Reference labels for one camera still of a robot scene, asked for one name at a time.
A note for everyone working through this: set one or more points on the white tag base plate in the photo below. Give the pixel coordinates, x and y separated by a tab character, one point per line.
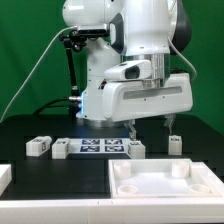
101	145

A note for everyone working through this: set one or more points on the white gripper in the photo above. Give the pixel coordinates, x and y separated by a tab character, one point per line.
131	100

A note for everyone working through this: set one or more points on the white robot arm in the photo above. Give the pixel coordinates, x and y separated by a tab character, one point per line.
128	44

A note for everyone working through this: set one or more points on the white square table top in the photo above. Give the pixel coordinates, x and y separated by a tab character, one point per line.
151	178

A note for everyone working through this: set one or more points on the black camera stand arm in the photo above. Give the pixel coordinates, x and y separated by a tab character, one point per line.
71	66

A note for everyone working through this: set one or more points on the white front fence rail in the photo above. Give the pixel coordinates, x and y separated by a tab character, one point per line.
113	211

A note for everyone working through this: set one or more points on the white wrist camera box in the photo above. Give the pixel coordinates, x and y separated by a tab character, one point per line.
129	70

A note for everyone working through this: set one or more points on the grey camera on stand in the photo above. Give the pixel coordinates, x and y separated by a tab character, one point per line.
99	30

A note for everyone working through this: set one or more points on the white left fence piece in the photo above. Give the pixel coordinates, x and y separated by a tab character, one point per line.
5	176

